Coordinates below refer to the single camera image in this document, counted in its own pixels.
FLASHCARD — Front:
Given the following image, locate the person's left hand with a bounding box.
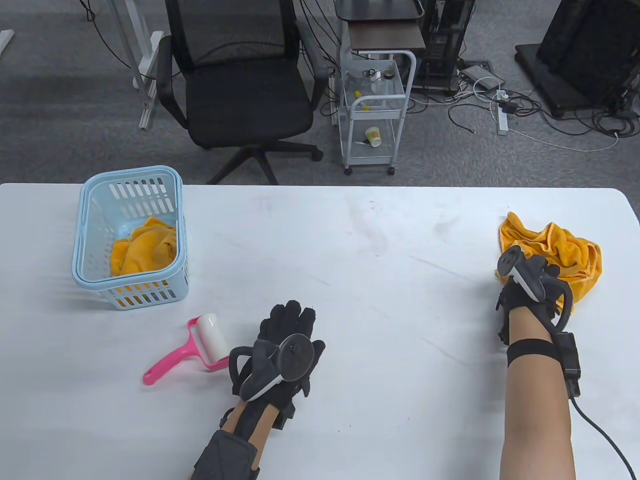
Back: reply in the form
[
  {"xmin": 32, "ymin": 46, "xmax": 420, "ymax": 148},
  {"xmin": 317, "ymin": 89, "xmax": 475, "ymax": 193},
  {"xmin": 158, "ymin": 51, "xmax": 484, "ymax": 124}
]
[{"xmin": 230, "ymin": 300, "xmax": 326, "ymax": 430}]

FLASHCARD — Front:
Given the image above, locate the person's right hand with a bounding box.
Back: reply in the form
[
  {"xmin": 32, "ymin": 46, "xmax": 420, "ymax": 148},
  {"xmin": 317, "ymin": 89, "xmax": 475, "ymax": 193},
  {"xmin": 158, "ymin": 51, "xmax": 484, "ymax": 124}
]
[{"xmin": 495, "ymin": 255, "xmax": 573, "ymax": 347}]

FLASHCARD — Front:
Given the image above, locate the orange square towel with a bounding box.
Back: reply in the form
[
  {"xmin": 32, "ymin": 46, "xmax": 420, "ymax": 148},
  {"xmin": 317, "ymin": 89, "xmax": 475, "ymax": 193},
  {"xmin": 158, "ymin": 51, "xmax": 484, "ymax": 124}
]
[
  {"xmin": 109, "ymin": 216, "xmax": 179, "ymax": 307},
  {"xmin": 496, "ymin": 211, "xmax": 603, "ymax": 316}
]

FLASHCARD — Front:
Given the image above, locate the pink lint roller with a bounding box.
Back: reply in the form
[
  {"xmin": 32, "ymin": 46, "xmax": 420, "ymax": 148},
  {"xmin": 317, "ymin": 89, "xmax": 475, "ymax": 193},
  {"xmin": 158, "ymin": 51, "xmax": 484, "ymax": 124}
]
[{"xmin": 143, "ymin": 313, "xmax": 232, "ymax": 386}]

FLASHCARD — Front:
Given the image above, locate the person's right forearm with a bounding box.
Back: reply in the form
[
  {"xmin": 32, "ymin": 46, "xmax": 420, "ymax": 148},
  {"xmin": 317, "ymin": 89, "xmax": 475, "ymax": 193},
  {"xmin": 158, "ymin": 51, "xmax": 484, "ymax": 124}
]
[{"xmin": 500, "ymin": 305, "xmax": 576, "ymax": 480}]

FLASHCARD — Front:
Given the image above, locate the grey left hand controller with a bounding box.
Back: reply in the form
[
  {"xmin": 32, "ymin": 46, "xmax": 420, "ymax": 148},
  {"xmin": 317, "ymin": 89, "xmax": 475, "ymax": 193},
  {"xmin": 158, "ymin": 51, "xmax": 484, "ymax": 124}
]
[{"xmin": 229, "ymin": 334, "xmax": 316, "ymax": 402}]

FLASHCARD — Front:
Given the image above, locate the grey hand controller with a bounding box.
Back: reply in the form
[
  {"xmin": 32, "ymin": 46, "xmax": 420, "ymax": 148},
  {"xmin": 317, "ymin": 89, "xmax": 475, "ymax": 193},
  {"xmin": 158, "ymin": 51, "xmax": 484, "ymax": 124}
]
[
  {"xmin": 229, "ymin": 334, "xmax": 316, "ymax": 402},
  {"xmin": 497, "ymin": 245, "xmax": 574, "ymax": 331}
]

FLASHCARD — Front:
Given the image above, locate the grey right hand controller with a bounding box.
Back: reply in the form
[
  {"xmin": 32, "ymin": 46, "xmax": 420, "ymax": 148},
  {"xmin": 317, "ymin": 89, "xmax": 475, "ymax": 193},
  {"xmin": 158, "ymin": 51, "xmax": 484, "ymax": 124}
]
[{"xmin": 497, "ymin": 245, "xmax": 574, "ymax": 331}]

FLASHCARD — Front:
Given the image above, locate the light blue plastic basket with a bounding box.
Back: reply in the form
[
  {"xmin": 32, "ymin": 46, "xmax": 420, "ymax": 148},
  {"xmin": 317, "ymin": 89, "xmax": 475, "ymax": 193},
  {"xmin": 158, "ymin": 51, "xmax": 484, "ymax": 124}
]
[{"xmin": 72, "ymin": 165, "xmax": 190, "ymax": 311}]

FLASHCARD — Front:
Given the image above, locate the black mesh office chair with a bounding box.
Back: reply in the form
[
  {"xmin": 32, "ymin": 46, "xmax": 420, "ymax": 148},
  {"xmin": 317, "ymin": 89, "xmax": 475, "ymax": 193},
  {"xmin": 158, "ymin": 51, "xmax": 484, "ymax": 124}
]
[{"xmin": 156, "ymin": 0, "xmax": 331, "ymax": 186}]

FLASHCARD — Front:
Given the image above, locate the large black display stand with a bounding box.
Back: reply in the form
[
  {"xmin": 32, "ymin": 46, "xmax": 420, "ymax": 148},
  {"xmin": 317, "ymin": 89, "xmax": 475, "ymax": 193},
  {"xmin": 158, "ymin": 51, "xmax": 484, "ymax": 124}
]
[{"xmin": 515, "ymin": 0, "xmax": 640, "ymax": 119}]

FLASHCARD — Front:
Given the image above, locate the black computer tower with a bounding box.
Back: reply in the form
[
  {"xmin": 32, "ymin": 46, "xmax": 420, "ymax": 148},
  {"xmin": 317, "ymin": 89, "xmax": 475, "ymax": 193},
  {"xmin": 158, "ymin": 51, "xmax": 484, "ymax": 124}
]
[{"xmin": 415, "ymin": 0, "xmax": 476, "ymax": 97}]

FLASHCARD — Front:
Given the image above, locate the brown shelf board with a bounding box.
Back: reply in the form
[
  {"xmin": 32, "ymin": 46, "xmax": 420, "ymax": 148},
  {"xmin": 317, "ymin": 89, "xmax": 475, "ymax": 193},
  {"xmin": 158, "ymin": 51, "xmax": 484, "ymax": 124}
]
[{"xmin": 347, "ymin": 22, "xmax": 427, "ymax": 52}]

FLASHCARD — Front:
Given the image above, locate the black tray shelf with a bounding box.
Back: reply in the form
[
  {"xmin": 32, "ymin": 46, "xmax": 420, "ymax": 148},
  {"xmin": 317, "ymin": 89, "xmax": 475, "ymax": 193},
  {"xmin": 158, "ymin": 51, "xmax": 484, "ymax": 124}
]
[{"xmin": 334, "ymin": 0, "xmax": 426, "ymax": 22}]

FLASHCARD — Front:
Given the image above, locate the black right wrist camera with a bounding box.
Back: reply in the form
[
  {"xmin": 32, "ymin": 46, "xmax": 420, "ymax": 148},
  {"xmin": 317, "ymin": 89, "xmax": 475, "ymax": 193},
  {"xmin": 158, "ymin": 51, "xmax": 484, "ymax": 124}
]
[{"xmin": 506, "ymin": 332, "xmax": 581, "ymax": 399}]

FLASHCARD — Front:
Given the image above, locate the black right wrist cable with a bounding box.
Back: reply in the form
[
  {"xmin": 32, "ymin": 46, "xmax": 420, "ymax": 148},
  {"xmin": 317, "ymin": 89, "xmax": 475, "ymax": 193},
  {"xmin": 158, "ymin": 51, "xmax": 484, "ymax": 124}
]
[{"xmin": 567, "ymin": 382, "xmax": 640, "ymax": 480}]

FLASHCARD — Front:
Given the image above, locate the long white cable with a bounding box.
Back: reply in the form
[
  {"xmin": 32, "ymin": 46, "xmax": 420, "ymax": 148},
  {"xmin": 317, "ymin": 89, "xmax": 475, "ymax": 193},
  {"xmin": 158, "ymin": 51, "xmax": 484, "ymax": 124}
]
[{"xmin": 507, "ymin": 126, "xmax": 621, "ymax": 153}]

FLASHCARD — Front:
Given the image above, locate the white rolling wire cart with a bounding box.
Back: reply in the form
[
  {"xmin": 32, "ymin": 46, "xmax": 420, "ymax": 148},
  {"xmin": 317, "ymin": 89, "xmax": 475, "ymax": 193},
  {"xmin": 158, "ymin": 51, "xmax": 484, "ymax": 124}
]
[{"xmin": 338, "ymin": 49, "xmax": 417, "ymax": 176}]

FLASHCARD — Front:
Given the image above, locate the white desk leg frame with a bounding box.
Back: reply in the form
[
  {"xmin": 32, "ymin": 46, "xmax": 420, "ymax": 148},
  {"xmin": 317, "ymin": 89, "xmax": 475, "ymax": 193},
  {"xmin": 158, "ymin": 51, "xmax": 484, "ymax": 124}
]
[{"xmin": 107, "ymin": 0, "xmax": 166, "ymax": 131}]

